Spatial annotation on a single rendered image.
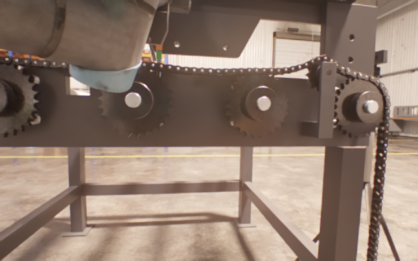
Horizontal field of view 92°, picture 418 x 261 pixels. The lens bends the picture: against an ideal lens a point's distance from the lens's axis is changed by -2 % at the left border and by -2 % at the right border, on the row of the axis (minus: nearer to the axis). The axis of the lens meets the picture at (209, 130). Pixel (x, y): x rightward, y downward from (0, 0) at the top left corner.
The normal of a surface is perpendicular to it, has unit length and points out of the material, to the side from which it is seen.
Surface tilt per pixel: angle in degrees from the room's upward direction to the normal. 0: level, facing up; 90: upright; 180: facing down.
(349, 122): 90
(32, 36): 140
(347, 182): 90
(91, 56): 144
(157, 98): 90
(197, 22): 90
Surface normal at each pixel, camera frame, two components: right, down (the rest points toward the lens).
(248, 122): 0.14, 0.07
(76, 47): 0.59, 0.76
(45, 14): 0.82, 0.37
